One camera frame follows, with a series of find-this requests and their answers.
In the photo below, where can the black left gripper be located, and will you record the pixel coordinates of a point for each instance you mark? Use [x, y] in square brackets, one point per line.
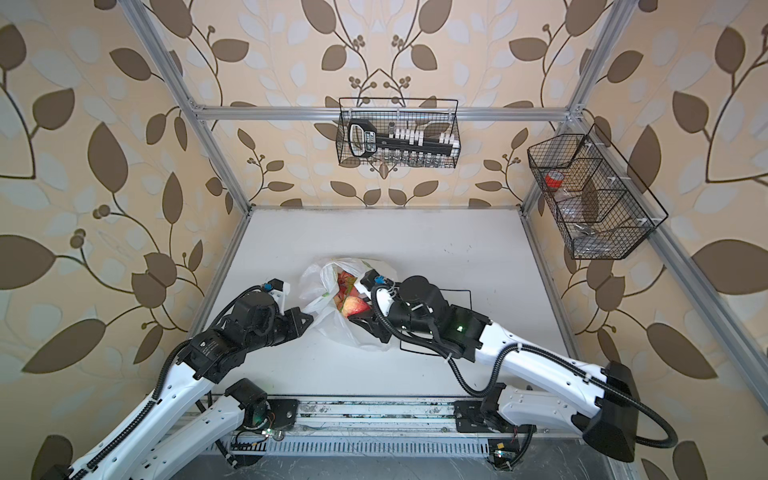
[296, 327]

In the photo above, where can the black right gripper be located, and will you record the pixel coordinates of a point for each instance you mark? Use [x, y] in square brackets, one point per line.
[375, 326]

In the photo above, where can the white plastic bag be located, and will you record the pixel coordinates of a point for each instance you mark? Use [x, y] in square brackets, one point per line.
[322, 288]

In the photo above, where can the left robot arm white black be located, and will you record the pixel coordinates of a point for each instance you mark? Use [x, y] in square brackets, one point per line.
[148, 444]

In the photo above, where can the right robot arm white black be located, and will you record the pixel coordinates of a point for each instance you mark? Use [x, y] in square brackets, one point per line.
[525, 384]

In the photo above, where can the fake fruits in bag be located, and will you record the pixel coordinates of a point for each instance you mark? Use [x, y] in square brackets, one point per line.
[348, 299]

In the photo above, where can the black outlined white mat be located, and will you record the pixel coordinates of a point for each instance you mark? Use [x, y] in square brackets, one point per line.
[459, 297]

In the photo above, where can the black socket tool set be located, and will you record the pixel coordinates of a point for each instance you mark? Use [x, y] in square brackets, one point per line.
[365, 141]

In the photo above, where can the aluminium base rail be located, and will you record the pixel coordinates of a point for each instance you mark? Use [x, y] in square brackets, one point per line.
[377, 426]

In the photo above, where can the black wire basket back wall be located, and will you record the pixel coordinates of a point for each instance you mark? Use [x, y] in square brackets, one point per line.
[432, 114]

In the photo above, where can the black wire basket wall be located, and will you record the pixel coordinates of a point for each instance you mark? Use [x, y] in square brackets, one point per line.
[609, 233]
[432, 114]

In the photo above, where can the black wire basket right wall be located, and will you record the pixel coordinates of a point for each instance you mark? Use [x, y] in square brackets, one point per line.
[609, 233]

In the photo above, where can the aluminium corner post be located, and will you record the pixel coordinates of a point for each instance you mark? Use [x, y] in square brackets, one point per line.
[580, 145]

